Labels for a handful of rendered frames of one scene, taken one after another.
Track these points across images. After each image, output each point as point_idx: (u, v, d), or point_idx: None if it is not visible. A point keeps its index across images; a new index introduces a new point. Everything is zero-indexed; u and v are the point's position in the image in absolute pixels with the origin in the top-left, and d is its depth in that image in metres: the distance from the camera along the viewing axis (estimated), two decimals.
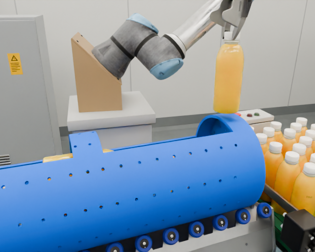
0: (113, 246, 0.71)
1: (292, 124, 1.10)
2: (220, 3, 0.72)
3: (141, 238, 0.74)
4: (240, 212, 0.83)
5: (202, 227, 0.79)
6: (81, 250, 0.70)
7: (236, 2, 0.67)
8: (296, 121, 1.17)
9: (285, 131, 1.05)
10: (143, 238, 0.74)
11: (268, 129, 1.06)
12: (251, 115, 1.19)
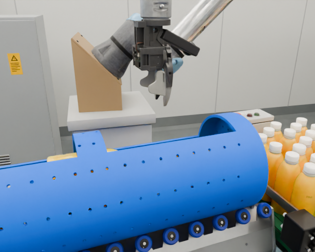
0: (115, 246, 0.72)
1: (292, 124, 1.10)
2: (148, 71, 0.78)
3: (143, 237, 0.74)
4: (241, 210, 0.83)
5: (202, 229, 0.79)
6: (85, 249, 0.70)
7: (159, 75, 0.72)
8: (296, 121, 1.17)
9: (285, 131, 1.05)
10: (145, 238, 0.74)
11: (268, 129, 1.06)
12: (251, 115, 1.19)
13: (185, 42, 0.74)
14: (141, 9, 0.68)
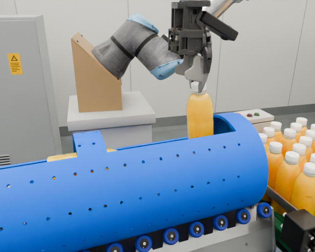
0: (115, 246, 0.72)
1: (292, 124, 1.10)
2: (183, 57, 0.74)
3: (143, 237, 0.74)
4: (241, 210, 0.83)
5: (202, 229, 0.79)
6: (85, 249, 0.70)
7: (197, 60, 0.69)
8: (296, 121, 1.17)
9: (285, 131, 1.05)
10: (145, 238, 0.74)
11: (268, 129, 1.06)
12: (251, 115, 1.19)
13: (224, 25, 0.70)
14: None
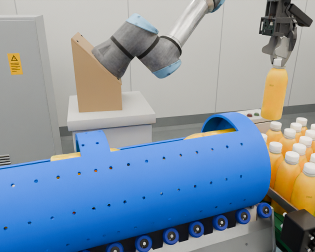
0: (117, 247, 0.72)
1: (292, 124, 1.10)
2: (269, 39, 0.95)
3: (145, 237, 0.74)
4: (243, 210, 0.84)
5: (202, 231, 0.79)
6: (88, 250, 0.70)
7: (284, 41, 0.91)
8: (296, 121, 1.17)
9: (285, 131, 1.05)
10: (146, 238, 0.74)
11: (279, 59, 0.96)
12: (251, 115, 1.19)
13: (304, 15, 0.92)
14: None
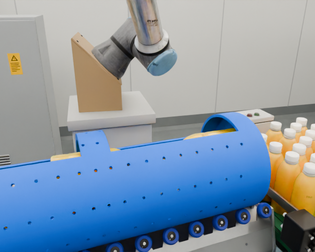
0: (117, 247, 0.72)
1: (292, 124, 1.10)
2: None
3: (145, 237, 0.74)
4: (243, 210, 0.84)
5: (202, 231, 0.79)
6: (88, 250, 0.70)
7: None
8: (296, 121, 1.17)
9: (285, 131, 1.05)
10: (146, 238, 0.74)
11: None
12: (251, 115, 1.19)
13: None
14: None
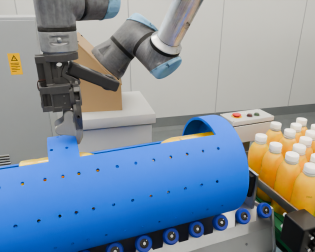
0: None
1: (292, 124, 1.10)
2: (62, 110, 0.67)
3: (142, 249, 0.73)
4: (239, 217, 0.83)
5: (192, 225, 0.78)
6: None
7: (68, 116, 0.64)
8: (296, 121, 1.17)
9: (285, 131, 1.05)
10: (141, 248, 0.73)
11: None
12: (251, 115, 1.19)
13: (99, 77, 0.64)
14: (39, 42, 0.58)
